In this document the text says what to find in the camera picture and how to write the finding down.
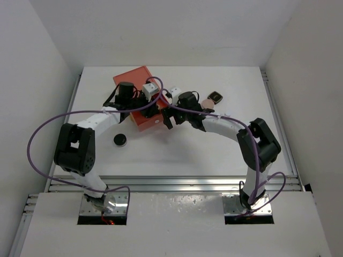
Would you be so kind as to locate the orange drawer box shell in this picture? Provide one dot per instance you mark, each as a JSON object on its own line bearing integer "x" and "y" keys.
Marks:
{"x": 138, "y": 76}

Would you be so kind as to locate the aluminium rail frame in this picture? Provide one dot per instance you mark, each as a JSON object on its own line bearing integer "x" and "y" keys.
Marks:
{"x": 189, "y": 178}

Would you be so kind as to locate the black square compact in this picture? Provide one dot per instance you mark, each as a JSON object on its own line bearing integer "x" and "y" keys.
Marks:
{"x": 215, "y": 97}

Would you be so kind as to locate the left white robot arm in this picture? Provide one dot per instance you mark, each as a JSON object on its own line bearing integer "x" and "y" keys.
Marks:
{"x": 75, "y": 150}

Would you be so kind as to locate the pink round powder puff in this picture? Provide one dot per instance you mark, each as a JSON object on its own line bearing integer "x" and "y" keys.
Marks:
{"x": 207, "y": 104}

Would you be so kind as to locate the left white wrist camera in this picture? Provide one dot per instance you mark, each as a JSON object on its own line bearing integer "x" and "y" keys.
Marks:
{"x": 149, "y": 90}

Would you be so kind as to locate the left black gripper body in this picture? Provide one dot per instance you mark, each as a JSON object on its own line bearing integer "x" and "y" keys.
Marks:
{"x": 134, "y": 101}

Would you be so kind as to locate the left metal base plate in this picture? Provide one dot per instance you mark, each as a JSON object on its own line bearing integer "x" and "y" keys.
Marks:
{"x": 111, "y": 204}

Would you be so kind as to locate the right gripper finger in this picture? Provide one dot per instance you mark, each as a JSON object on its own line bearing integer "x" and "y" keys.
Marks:
{"x": 167, "y": 114}
{"x": 179, "y": 117}

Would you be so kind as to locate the black round compact jar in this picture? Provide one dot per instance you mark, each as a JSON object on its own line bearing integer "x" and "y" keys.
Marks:
{"x": 120, "y": 140}

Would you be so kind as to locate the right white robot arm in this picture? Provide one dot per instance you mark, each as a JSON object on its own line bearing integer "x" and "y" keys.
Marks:
{"x": 258, "y": 145}

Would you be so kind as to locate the orange drawer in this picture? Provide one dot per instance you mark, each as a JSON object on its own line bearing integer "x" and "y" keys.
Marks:
{"x": 142, "y": 123}

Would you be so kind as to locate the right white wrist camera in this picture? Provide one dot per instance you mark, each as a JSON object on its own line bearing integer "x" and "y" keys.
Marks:
{"x": 174, "y": 92}

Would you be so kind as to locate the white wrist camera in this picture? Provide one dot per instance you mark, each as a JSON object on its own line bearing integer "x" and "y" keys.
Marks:
{"x": 174, "y": 92}
{"x": 149, "y": 90}

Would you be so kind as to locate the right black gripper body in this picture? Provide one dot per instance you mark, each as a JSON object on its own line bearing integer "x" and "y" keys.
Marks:
{"x": 188, "y": 114}

